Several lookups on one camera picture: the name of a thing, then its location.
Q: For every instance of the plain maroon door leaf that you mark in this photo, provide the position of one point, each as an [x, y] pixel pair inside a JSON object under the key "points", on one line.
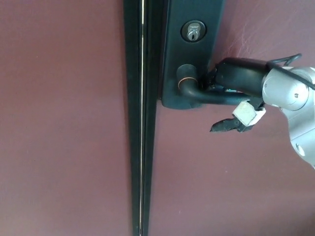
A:
{"points": [[61, 123]]}

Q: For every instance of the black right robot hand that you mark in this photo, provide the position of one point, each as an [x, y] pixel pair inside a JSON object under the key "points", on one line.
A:
{"points": [[241, 73]]}

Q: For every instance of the silver lock cylinder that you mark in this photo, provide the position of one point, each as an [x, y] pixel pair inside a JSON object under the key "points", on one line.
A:
{"points": [[193, 31]]}

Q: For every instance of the black door edge seal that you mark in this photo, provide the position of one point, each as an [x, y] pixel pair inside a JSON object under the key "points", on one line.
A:
{"points": [[134, 98], [150, 98]]}

